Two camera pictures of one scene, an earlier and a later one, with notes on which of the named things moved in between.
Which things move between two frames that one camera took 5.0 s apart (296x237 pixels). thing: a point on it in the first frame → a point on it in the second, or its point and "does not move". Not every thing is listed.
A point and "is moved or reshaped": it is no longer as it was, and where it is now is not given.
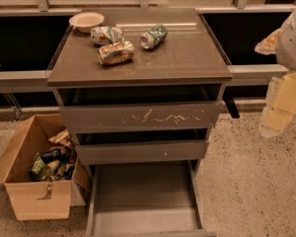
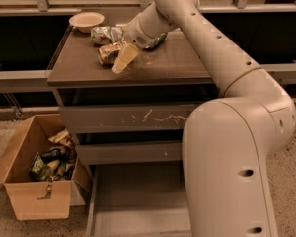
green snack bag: x=38 y=170 does not move
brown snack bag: x=118 y=52 is moved or reshaped
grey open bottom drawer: x=145 y=199 does not move
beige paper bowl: x=85 y=21 does not move
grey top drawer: x=141 y=118 does not move
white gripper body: x=293 y=44 → x=133 y=34
